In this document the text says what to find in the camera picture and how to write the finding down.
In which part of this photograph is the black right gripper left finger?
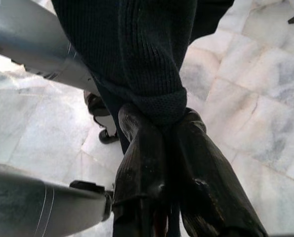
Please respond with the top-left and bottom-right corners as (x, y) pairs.
(112, 105), (171, 237)

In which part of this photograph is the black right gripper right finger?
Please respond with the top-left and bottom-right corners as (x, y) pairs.
(170, 108), (268, 237)

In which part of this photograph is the plain black garment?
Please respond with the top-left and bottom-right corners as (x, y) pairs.
(50, 0), (235, 155)

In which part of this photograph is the black robot right foot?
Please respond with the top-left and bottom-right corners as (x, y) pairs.
(69, 180), (114, 198)

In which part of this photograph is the black robot foot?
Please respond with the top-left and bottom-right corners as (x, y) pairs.
(84, 89), (120, 144)
(69, 180), (114, 198)

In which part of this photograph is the black robot left foot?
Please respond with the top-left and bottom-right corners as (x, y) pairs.
(84, 89), (120, 144)

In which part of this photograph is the grey robot left leg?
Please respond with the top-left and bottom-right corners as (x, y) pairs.
(0, 0), (99, 96)

